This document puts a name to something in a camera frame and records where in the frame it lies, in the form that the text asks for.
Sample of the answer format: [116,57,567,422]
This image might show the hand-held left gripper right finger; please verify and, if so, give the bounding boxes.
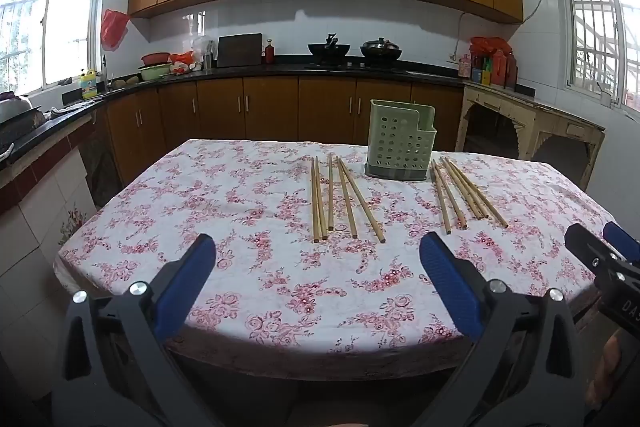
[415,232,588,427]

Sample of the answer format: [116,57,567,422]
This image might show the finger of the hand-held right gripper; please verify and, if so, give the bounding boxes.
[602,222,640,264]
[565,223,626,280]

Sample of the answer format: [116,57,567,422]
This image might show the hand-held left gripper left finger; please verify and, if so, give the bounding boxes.
[51,233,221,427]

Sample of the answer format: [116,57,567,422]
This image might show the green perforated utensil holder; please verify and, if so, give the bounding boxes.
[364,99,437,182]

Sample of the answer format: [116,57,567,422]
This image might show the person's right hand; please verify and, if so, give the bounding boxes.
[597,332,640,408]

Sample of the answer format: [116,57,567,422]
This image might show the red floral tablecloth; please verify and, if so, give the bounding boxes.
[54,138,628,383]

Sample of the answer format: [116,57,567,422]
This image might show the worn cream wooden table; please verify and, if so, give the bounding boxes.
[456,79,606,192]

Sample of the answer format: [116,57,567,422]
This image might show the wooden base cabinets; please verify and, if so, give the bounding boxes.
[102,74,466,198]

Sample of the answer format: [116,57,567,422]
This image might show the row of condiment bottles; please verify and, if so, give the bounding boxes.
[457,48,518,90]

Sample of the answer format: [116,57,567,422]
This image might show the green basin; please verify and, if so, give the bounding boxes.
[138,63,173,82]

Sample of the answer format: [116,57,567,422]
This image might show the barred glass window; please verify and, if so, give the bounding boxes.
[550,0,640,112]

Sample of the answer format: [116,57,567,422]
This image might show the yellow detergent bottle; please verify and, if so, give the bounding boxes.
[80,68,99,100]

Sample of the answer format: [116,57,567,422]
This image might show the orange plastic bag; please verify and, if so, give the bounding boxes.
[169,51,195,74]

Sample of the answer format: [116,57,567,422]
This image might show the crumpled red plastic bag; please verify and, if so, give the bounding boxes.
[470,36,511,55]

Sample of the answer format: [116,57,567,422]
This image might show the clear plastic bag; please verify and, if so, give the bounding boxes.
[191,36,217,68]

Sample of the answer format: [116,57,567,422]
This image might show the black stone countertop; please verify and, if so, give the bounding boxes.
[0,56,467,165]

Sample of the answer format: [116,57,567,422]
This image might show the gas stove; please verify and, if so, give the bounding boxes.
[302,61,408,72]

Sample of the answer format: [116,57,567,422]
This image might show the dark cutting board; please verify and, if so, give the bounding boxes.
[216,33,264,68]

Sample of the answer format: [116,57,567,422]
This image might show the black pot with lid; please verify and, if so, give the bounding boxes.
[360,37,403,60]

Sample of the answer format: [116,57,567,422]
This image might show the metal pot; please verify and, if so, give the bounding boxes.
[0,91,45,125]

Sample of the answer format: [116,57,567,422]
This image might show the black wok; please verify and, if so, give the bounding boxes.
[306,34,352,60]

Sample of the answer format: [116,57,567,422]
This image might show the hanging red plastic bag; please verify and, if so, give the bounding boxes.
[101,8,131,52]

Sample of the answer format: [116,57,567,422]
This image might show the sliding glass window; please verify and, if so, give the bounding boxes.
[0,0,108,95]

